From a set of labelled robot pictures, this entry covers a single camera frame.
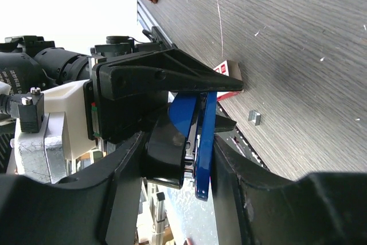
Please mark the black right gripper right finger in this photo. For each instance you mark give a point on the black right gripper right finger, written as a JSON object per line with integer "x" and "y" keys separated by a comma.
{"x": 255, "y": 206}

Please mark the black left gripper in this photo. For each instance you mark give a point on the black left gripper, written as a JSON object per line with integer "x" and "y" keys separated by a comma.
{"x": 130, "y": 81}

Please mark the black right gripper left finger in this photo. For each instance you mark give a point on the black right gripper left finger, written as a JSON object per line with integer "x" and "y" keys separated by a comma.
{"x": 98, "y": 205}

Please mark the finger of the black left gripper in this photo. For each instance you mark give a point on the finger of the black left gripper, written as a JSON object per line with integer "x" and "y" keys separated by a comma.
{"x": 224, "y": 124}

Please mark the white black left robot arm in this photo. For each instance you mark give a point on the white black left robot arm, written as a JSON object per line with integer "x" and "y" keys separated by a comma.
{"x": 28, "y": 61}

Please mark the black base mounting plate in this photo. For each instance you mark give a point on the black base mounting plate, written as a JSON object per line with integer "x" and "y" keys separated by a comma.
{"x": 237, "y": 141}

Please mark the small loose staple piece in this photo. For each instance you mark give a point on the small loose staple piece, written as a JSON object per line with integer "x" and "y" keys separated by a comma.
{"x": 254, "y": 117}

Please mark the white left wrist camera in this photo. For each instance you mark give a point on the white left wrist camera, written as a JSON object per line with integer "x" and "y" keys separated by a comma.
{"x": 63, "y": 136}

